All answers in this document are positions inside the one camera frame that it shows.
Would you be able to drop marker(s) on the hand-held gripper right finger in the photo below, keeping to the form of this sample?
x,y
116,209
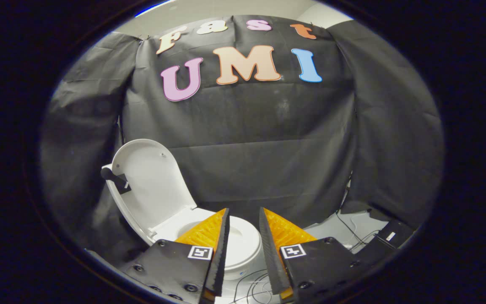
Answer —
x,y
270,257

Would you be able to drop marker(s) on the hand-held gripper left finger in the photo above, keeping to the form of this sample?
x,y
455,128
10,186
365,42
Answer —
x,y
222,253

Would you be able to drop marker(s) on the white toilet bowl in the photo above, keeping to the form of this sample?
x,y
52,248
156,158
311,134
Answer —
x,y
243,245

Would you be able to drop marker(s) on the black box with white label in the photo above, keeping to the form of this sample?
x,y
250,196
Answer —
x,y
388,240

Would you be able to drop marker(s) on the black backdrop cloth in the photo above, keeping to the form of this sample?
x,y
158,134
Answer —
x,y
260,126

